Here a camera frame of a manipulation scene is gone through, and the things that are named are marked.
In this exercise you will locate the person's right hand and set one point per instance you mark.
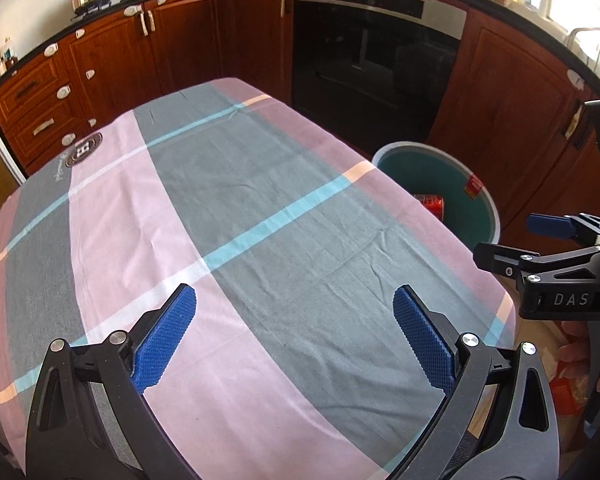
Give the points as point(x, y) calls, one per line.
point(575, 345)

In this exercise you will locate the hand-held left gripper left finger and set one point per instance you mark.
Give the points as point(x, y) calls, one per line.
point(165, 340)

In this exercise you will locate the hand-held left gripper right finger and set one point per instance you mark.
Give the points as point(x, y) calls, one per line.
point(425, 340)

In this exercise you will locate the white round child lock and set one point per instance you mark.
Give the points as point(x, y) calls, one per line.
point(575, 80)

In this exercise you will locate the orange plastic bag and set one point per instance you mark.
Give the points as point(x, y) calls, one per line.
point(565, 395)

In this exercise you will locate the metal sink faucet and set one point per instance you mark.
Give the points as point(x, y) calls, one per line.
point(582, 32)

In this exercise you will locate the wooden cabinet with drawers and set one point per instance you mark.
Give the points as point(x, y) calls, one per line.
point(190, 45)

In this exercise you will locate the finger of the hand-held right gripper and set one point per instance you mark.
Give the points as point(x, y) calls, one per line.
point(550, 225)
point(500, 257)

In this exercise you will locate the teal and white waste bin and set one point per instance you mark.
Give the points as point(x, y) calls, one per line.
point(430, 170)

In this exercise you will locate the black kitchen countertop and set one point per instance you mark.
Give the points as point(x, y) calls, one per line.
point(535, 25)

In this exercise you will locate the black built-in oven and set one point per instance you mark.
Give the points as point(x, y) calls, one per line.
point(370, 70)

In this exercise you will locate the red soda can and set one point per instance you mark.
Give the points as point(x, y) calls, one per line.
point(430, 204)

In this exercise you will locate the pink and grey checked tablecloth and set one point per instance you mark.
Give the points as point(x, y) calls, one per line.
point(280, 235)

